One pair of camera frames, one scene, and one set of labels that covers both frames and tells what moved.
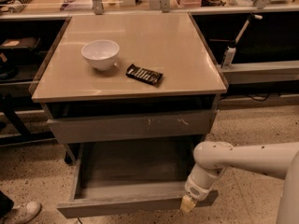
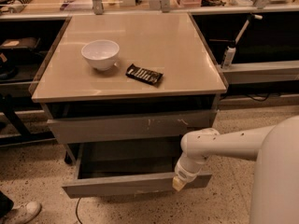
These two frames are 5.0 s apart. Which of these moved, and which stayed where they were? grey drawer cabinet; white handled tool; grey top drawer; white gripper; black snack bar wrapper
Moved: white gripper
Stayed: grey drawer cabinet; grey top drawer; white handled tool; black snack bar wrapper
